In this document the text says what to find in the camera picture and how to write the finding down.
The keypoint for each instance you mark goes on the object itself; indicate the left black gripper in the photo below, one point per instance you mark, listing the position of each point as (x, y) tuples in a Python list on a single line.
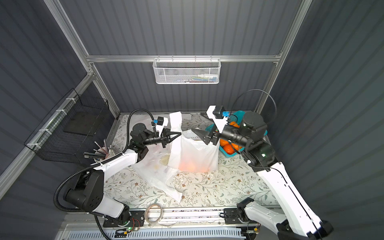
[(163, 139)]

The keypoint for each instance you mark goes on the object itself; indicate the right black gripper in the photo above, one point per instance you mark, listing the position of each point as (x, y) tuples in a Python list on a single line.
[(214, 137)]

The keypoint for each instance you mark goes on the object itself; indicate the cartoon printed plastic bag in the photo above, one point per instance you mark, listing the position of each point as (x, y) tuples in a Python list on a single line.
[(190, 154)]

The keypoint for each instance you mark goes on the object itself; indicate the teal plastic basket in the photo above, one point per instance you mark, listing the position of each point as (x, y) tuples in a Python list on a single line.
[(251, 124)]

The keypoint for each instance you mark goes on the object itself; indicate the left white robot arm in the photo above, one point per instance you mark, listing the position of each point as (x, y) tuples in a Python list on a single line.
[(83, 191)]

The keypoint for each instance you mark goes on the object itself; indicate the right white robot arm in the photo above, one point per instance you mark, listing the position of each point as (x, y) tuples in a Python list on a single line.
[(297, 221)]

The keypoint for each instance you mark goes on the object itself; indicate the orange mandarin front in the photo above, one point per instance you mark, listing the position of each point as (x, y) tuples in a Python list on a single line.
[(228, 148)]

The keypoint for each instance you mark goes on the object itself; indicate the clear plastic bag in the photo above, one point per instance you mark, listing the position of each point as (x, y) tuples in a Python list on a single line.
[(154, 169)]

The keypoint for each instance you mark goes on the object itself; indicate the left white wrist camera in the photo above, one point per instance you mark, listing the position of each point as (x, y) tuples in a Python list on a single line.
[(160, 124)]

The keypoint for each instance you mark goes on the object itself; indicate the white wire wall basket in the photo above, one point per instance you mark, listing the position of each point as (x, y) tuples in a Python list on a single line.
[(187, 71)]

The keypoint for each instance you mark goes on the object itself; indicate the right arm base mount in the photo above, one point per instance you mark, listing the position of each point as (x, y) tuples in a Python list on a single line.
[(233, 216)]

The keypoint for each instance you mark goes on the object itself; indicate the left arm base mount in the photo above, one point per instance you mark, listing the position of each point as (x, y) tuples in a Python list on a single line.
[(128, 219)]

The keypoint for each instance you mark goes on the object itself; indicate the black wire wall basket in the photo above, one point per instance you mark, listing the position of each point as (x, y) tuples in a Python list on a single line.
[(85, 118)]

